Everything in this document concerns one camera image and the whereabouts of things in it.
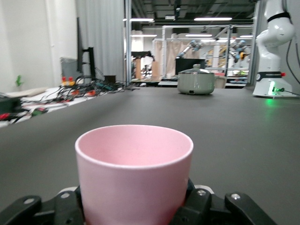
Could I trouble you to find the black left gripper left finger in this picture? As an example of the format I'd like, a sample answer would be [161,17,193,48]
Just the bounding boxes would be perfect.
[0,185,85,225]

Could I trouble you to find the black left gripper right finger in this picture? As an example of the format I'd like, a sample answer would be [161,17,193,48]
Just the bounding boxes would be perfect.
[172,178,279,225]

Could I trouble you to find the pink plastic cup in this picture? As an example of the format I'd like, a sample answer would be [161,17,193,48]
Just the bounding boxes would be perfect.
[75,124,195,225]

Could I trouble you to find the dark grey table mat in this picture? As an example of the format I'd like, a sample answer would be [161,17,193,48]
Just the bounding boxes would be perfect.
[0,87,300,225]

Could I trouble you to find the white cloth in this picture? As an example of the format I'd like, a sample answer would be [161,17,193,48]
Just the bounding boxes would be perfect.
[4,87,50,98]

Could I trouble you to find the sage green cooking pot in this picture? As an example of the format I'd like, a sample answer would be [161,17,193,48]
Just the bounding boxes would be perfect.
[177,67,227,96]

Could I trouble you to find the glass lid with beige knob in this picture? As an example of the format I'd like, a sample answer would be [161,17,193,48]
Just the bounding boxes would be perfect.
[179,64,215,75]

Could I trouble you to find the grey bin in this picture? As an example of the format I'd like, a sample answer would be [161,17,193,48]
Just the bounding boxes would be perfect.
[60,57,79,82]

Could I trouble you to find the black background screen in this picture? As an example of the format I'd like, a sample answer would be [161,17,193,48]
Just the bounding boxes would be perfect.
[175,58,206,76]

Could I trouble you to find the black monitor on stand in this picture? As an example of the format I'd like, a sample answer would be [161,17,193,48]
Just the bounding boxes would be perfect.
[76,17,96,80]

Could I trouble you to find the beige curtain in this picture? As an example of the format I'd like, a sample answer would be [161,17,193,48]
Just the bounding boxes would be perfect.
[152,39,202,79]

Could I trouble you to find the tangled black cables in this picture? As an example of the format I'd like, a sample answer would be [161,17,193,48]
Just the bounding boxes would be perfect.
[21,74,141,111]

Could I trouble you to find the black right arm base cables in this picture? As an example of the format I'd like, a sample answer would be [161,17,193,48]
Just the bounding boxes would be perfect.
[277,87,300,97]

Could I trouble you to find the aluminium frame post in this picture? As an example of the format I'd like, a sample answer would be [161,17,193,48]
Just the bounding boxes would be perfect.
[247,0,261,85]
[123,0,133,88]

